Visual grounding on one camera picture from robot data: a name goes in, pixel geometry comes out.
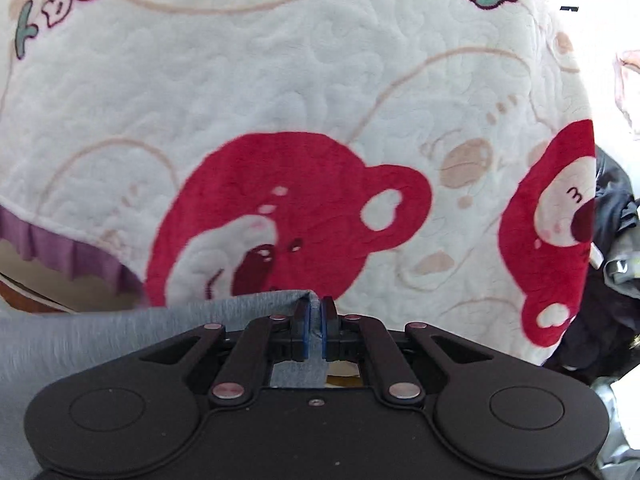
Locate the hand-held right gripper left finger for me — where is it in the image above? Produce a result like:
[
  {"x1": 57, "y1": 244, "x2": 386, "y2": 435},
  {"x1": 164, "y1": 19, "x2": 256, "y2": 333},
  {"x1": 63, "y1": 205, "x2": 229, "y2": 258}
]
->
[{"x1": 139, "y1": 299, "x2": 313, "y2": 407}]

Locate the grey cotton garment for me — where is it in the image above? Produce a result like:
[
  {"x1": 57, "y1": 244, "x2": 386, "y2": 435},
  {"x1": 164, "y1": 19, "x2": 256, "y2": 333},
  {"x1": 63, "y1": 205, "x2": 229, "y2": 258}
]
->
[{"x1": 0, "y1": 289, "x2": 326, "y2": 480}]

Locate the printed bear blanket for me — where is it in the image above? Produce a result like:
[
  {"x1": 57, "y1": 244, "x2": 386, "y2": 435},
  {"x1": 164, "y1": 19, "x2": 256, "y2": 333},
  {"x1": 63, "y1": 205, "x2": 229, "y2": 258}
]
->
[{"x1": 0, "y1": 0, "x2": 598, "y2": 366}]

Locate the grey shiny plastic bag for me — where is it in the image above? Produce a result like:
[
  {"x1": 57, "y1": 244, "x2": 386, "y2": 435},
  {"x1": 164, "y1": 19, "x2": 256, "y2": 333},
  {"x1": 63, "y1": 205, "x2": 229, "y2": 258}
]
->
[{"x1": 590, "y1": 375, "x2": 640, "y2": 480}]

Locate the beige mattress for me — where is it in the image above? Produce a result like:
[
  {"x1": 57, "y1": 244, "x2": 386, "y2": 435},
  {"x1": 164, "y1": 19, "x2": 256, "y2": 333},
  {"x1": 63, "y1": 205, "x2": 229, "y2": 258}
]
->
[{"x1": 0, "y1": 237, "x2": 146, "y2": 313}]

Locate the dark clothes pile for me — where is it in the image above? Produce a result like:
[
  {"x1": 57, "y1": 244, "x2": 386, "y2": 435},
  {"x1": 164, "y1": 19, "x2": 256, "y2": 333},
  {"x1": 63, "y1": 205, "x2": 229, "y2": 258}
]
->
[{"x1": 542, "y1": 147, "x2": 640, "y2": 378}]

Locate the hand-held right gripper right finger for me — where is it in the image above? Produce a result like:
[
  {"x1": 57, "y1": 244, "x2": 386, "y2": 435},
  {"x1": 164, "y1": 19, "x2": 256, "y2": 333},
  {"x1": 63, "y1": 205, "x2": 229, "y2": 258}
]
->
[{"x1": 321, "y1": 296, "x2": 494, "y2": 405}]

